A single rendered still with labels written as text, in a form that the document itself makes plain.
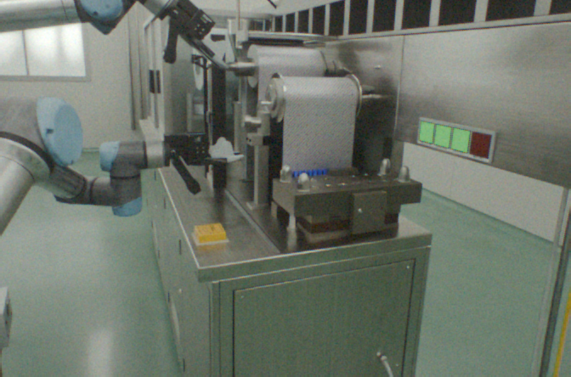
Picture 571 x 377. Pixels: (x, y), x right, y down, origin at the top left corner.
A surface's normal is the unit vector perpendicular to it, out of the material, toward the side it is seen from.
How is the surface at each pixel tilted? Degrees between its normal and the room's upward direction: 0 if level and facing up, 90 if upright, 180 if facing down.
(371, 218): 90
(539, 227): 90
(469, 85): 90
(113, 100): 90
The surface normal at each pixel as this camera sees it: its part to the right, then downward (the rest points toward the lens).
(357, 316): 0.37, 0.24
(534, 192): -0.93, 0.07
